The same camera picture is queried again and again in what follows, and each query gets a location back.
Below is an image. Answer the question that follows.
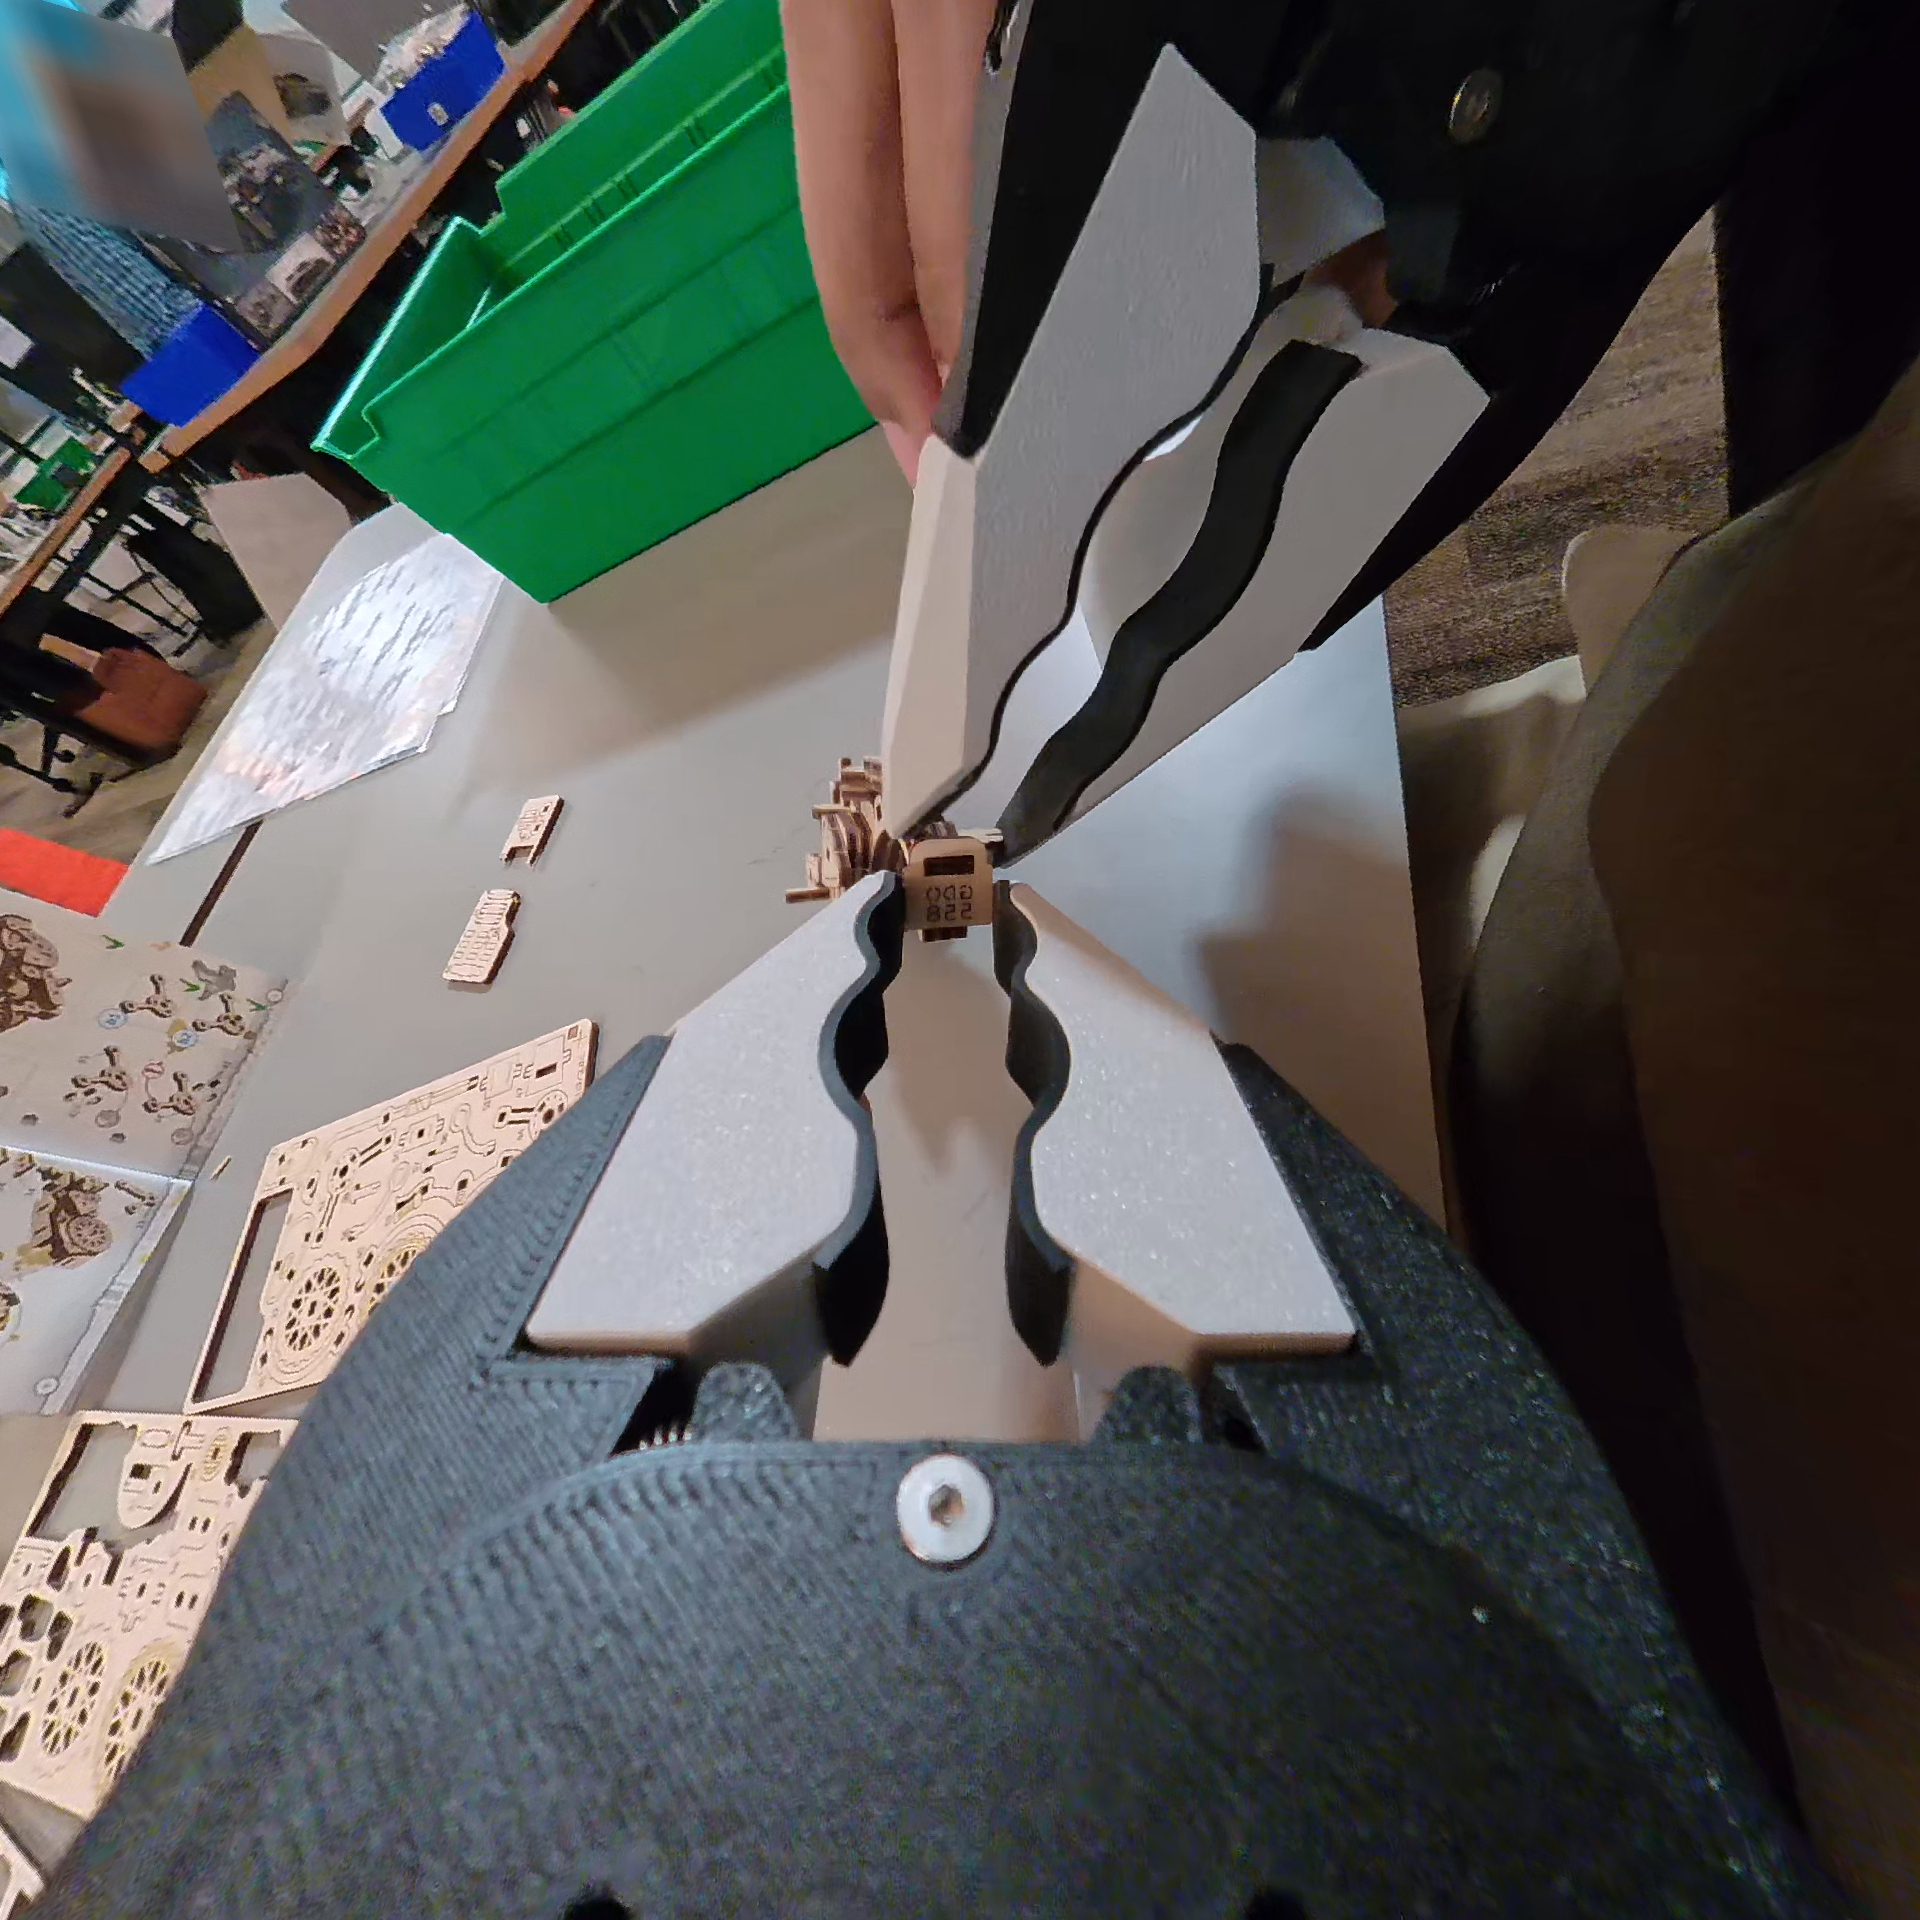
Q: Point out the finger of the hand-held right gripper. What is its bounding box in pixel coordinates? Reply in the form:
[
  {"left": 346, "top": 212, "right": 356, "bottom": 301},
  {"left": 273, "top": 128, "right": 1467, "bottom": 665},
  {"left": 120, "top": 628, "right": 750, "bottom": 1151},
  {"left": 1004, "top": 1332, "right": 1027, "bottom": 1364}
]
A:
[
  {"left": 993, "top": 285, "right": 1490, "bottom": 873},
  {"left": 878, "top": 41, "right": 1385, "bottom": 840}
]

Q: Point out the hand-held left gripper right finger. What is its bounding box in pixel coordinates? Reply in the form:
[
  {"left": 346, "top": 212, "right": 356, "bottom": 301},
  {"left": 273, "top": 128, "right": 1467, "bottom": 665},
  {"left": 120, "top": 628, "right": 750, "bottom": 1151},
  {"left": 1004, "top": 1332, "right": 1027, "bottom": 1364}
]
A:
[{"left": 990, "top": 878, "right": 1363, "bottom": 1443}]

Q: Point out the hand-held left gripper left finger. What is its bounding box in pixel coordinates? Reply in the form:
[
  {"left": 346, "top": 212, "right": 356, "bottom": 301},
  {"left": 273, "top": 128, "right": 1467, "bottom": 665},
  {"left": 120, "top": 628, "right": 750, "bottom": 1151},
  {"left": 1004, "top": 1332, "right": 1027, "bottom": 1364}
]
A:
[{"left": 522, "top": 870, "right": 909, "bottom": 1432}]

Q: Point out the small wooden model assembly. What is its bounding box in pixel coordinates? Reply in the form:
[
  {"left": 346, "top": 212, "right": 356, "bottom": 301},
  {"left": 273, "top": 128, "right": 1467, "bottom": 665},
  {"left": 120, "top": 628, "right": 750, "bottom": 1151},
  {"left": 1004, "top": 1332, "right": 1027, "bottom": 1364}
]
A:
[{"left": 784, "top": 752, "right": 1000, "bottom": 950}]

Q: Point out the grey desk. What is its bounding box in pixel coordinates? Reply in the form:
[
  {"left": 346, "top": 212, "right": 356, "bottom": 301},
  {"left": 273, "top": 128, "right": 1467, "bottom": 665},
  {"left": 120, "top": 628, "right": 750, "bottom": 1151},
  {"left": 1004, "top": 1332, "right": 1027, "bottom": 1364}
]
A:
[{"left": 0, "top": 427, "right": 1450, "bottom": 1501}]

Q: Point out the person's right hand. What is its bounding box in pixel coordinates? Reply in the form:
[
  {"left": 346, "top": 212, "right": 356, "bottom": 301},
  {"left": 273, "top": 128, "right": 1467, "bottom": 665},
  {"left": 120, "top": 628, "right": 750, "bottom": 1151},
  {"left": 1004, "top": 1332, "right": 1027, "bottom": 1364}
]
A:
[{"left": 779, "top": 0, "right": 1000, "bottom": 484}]

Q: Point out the large wooden puzzle sheet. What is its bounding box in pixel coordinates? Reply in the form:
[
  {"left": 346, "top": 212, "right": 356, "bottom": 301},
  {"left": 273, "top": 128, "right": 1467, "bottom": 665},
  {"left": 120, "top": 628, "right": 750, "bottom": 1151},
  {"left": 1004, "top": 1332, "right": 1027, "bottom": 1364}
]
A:
[{"left": 181, "top": 1017, "right": 602, "bottom": 1417}]

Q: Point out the small wooden sheet offcut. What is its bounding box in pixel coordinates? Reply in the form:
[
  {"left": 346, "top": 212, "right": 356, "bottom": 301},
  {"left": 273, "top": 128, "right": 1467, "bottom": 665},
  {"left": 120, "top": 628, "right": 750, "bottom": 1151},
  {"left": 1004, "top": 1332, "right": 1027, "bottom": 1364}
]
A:
[{"left": 442, "top": 886, "right": 523, "bottom": 990}]

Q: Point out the person's brown clothing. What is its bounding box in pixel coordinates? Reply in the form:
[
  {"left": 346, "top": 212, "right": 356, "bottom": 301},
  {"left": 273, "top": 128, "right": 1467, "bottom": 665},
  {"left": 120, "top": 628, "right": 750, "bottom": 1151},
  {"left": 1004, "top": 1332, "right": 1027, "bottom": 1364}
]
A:
[{"left": 1458, "top": 433, "right": 1920, "bottom": 1920}]

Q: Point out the printed instruction booklet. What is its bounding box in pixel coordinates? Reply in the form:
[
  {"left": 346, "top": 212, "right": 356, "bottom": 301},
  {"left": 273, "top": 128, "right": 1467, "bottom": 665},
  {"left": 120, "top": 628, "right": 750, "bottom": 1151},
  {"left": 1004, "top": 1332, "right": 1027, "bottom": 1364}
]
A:
[{"left": 0, "top": 885, "right": 290, "bottom": 1420}]

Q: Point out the clear plastic wrapper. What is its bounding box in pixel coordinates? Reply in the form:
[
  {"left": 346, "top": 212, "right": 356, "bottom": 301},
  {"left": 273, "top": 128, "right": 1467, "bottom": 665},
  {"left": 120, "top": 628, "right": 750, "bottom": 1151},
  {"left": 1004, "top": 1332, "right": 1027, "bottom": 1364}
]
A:
[{"left": 145, "top": 529, "right": 506, "bottom": 869}]

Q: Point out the red object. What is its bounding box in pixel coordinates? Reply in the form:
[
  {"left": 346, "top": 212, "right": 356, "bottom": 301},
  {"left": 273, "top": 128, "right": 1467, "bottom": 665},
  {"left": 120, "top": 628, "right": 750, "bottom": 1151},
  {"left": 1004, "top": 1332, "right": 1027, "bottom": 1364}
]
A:
[{"left": 0, "top": 823, "right": 130, "bottom": 919}]

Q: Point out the wooden background table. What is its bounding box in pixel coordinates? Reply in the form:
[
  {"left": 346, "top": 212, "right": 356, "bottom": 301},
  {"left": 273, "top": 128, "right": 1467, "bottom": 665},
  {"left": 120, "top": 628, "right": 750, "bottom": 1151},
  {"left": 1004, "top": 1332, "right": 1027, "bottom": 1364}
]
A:
[{"left": 0, "top": 0, "right": 602, "bottom": 633}]

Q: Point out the brown stool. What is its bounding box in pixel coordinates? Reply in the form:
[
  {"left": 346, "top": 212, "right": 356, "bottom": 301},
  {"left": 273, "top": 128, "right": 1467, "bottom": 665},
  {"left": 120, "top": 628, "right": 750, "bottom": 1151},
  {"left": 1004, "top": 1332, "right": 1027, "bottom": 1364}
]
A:
[{"left": 37, "top": 635, "right": 205, "bottom": 760}]

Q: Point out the wooden puzzle sheet with gears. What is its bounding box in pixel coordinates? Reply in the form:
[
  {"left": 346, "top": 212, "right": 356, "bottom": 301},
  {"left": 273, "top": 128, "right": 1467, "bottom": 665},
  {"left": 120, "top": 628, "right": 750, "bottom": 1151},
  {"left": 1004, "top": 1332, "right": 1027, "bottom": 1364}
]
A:
[{"left": 0, "top": 1407, "right": 304, "bottom": 1822}]

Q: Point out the printed product box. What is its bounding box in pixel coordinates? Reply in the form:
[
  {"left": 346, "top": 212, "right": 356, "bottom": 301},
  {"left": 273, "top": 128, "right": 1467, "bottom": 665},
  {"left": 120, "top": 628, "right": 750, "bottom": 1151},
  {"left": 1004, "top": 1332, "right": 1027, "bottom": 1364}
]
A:
[{"left": 195, "top": 88, "right": 370, "bottom": 341}]

